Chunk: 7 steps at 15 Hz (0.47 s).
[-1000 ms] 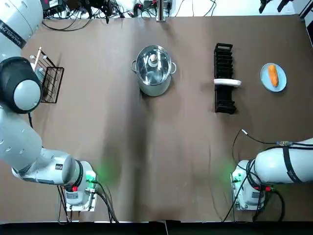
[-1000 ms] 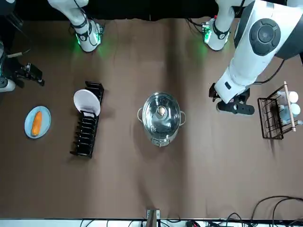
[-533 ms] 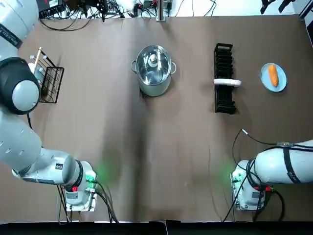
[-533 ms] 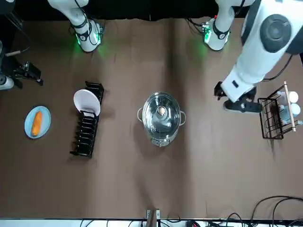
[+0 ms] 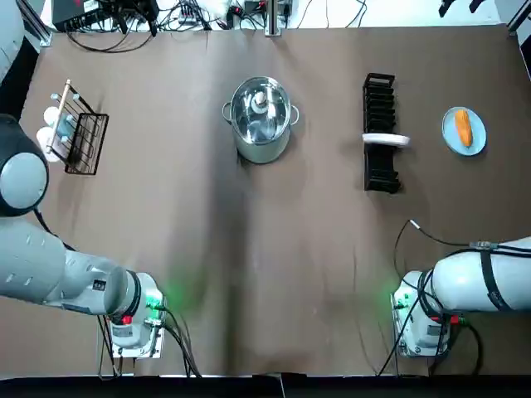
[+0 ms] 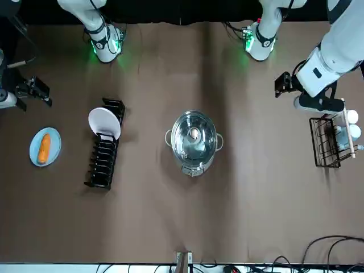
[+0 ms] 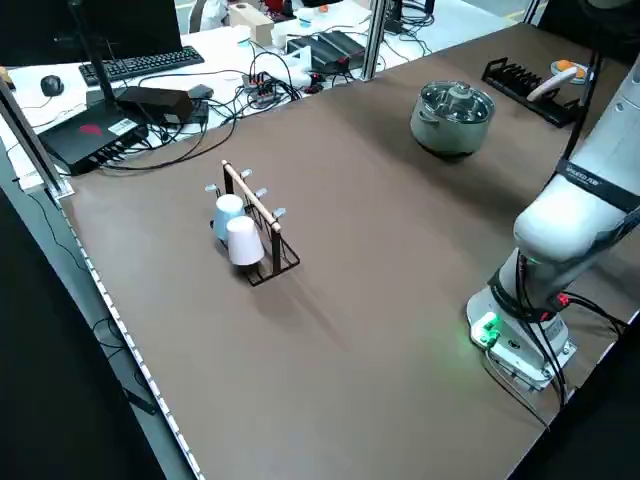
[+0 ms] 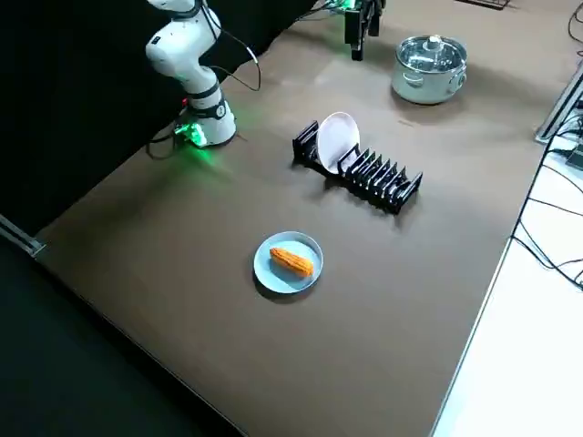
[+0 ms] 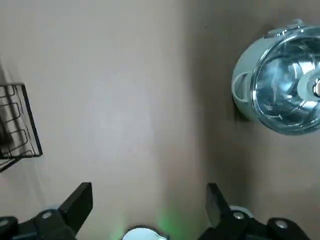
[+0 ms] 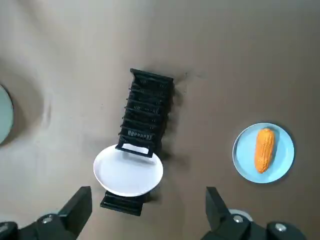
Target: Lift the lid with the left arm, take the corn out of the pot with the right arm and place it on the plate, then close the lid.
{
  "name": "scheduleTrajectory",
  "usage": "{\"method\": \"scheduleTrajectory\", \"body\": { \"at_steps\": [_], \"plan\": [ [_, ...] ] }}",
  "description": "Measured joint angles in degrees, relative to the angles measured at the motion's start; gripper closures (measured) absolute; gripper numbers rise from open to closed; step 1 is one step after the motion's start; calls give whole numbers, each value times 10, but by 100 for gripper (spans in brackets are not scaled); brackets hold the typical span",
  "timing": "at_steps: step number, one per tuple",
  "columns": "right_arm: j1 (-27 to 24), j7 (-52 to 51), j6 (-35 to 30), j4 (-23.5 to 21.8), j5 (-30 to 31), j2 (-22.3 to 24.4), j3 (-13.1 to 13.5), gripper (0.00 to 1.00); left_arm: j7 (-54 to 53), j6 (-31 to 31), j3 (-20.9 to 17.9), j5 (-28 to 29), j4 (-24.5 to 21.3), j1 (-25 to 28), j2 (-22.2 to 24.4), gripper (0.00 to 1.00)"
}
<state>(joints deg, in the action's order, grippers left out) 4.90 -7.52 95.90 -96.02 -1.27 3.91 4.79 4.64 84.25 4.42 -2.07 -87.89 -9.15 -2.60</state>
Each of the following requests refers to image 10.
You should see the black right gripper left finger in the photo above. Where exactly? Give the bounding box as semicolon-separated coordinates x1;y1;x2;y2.
0;185;93;240

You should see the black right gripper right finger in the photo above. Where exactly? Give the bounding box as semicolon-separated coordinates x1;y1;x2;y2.
201;186;309;240

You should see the orange corn cob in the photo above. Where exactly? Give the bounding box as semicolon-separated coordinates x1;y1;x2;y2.
254;128;277;174

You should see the white round plate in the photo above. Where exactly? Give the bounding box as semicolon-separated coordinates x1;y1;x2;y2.
93;145;164;198

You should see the light blue round plate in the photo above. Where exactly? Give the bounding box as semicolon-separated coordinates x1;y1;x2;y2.
232;122;295;185

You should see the grey-green steel pot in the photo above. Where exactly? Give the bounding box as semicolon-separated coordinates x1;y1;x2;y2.
0;84;15;146

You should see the black slotted dish rack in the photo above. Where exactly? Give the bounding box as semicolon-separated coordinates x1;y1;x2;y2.
99;68;175;216

